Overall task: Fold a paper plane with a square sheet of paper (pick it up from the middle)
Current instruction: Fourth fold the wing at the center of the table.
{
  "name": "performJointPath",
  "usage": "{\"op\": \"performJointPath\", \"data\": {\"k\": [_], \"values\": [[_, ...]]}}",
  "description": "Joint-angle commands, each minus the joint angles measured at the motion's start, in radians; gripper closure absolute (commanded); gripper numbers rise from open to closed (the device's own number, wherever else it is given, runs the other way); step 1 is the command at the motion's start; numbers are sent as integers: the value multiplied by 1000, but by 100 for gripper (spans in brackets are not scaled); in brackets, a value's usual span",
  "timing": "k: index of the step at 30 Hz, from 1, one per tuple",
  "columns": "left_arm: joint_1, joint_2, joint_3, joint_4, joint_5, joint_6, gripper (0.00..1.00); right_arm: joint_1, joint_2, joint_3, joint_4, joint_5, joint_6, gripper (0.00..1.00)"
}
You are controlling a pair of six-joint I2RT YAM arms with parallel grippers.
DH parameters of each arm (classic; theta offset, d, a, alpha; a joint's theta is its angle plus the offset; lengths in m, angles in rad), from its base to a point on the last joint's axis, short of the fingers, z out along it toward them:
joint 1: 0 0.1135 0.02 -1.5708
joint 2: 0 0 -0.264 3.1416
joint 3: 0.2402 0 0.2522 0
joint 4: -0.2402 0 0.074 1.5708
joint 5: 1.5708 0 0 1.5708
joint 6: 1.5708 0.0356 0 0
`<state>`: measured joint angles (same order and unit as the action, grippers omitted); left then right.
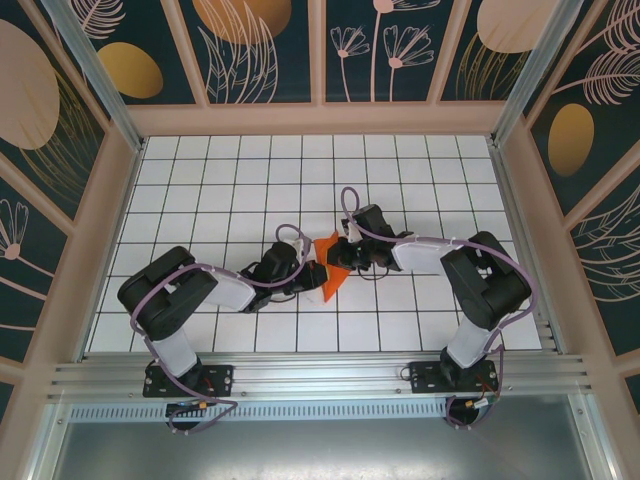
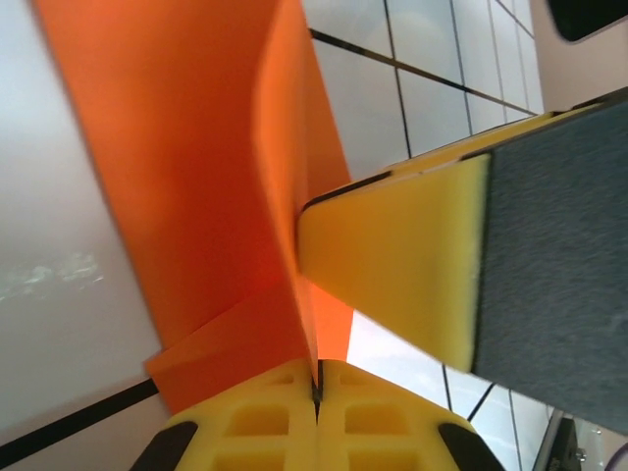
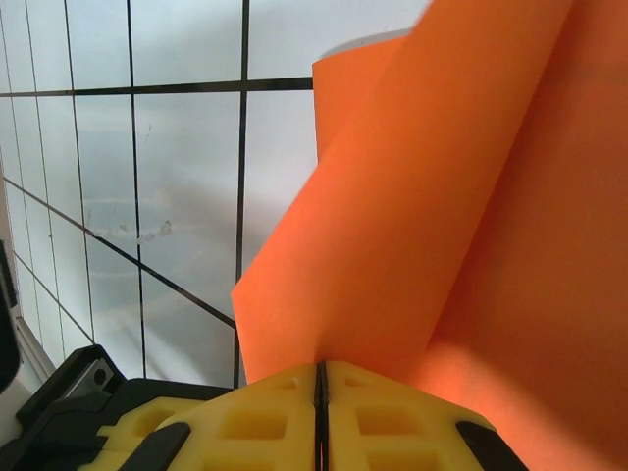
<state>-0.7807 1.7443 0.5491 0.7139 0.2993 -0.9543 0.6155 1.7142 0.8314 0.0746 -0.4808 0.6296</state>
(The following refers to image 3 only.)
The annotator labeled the orange square paper sheet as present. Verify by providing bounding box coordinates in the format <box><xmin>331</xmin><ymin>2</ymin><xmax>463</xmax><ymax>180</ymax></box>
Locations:
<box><xmin>230</xmin><ymin>0</ymin><xmax>628</xmax><ymax>471</ymax></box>

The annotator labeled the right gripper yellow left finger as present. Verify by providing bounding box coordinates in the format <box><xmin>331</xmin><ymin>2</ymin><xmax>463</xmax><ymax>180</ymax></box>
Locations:
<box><xmin>96</xmin><ymin>360</ymin><xmax>321</xmax><ymax>471</ymax></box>

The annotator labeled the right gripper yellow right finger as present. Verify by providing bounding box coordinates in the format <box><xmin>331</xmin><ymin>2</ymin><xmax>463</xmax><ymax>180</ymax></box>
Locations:
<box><xmin>321</xmin><ymin>360</ymin><xmax>534</xmax><ymax>471</ymax></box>

